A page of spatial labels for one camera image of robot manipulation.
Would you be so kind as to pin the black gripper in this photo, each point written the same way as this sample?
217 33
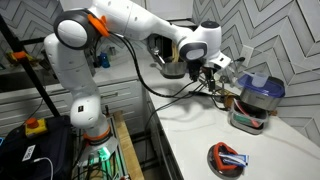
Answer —
201 67

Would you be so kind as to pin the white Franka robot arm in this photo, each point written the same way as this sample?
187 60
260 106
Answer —
76 73

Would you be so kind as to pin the steel utensil holder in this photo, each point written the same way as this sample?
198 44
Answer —
173 69

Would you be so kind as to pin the light wooden spoon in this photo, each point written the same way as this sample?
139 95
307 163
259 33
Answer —
175 53

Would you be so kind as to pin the metal spoon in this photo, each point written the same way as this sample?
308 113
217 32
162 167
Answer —
157 55

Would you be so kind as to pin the small brown bottle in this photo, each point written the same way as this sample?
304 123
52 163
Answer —
228 99

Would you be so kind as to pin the red spatula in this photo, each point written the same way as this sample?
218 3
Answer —
247 115

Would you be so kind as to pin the clear container blue lid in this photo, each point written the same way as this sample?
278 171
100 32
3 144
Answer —
261 95

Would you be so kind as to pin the steel food container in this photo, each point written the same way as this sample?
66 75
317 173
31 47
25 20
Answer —
248 124

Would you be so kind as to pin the red heart cookie cutter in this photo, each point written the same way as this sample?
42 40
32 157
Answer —
218 156

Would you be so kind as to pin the blue white toothpaste tube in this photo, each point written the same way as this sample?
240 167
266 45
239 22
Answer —
235 159

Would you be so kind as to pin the blue bottle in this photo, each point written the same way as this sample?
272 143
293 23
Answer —
105 60

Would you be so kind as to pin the wooden board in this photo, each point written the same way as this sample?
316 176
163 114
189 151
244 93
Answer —
128 146

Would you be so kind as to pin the black equipment case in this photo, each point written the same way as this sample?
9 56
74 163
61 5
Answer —
50 146

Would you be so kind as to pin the yellow emergency stop button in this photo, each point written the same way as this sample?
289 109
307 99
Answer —
35 127

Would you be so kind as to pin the white wall outlet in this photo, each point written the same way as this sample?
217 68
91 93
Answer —
247 55

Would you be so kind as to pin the black camera tripod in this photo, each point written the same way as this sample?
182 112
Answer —
31 71

